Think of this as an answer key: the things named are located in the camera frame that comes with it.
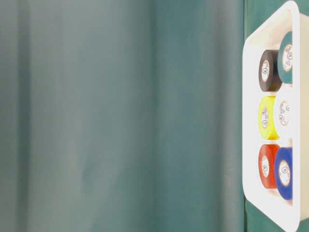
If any yellow tape roll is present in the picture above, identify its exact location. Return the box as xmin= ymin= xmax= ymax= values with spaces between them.
xmin=258 ymin=96 xmax=279 ymax=140

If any red tape roll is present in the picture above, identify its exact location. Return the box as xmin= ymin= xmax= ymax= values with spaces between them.
xmin=258 ymin=144 xmax=280 ymax=189

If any black tape roll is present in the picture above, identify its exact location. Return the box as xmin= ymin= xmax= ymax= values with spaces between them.
xmin=258 ymin=50 xmax=282 ymax=92

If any white tape roll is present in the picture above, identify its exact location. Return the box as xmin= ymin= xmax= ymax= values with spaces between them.
xmin=274 ymin=90 xmax=294 ymax=140

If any blue tape roll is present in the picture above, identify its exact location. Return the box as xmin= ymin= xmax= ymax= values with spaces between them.
xmin=274 ymin=147 xmax=293 ymax=200

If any green tape roll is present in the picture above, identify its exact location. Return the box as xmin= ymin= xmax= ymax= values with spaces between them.
xmin=277 ymin=31 xmax=294 ymax=84

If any white plastic case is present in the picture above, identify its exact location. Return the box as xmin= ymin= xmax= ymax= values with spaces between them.
xmin=242 ymin=0 xmax=309 ymax=232

